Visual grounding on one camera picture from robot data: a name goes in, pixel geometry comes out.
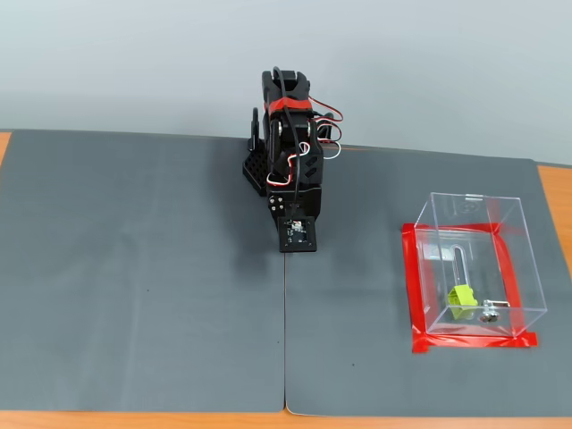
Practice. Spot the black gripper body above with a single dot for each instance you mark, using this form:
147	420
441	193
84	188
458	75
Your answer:
308	202

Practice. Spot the green lego block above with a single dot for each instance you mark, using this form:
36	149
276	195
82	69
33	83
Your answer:
462	304

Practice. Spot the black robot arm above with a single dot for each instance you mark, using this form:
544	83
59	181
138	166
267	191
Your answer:
313	170

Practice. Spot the transparent acrylic box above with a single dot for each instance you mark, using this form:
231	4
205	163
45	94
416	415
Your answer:
473	214

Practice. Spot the grey mat without box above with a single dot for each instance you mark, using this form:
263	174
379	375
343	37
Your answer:
134	268

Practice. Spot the black perforated base clamp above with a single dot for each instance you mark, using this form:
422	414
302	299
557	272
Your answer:
254	172

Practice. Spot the red tape band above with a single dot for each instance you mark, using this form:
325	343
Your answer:
292	105

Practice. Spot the red tape strip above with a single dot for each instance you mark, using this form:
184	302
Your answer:
460	226
473	342
415	286
509	277

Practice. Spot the small silver hinge plate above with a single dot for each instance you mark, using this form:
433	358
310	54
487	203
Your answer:
438	254

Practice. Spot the small metal bolt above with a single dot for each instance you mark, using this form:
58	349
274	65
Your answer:
490	310

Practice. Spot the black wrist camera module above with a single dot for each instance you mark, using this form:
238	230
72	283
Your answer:
298	241

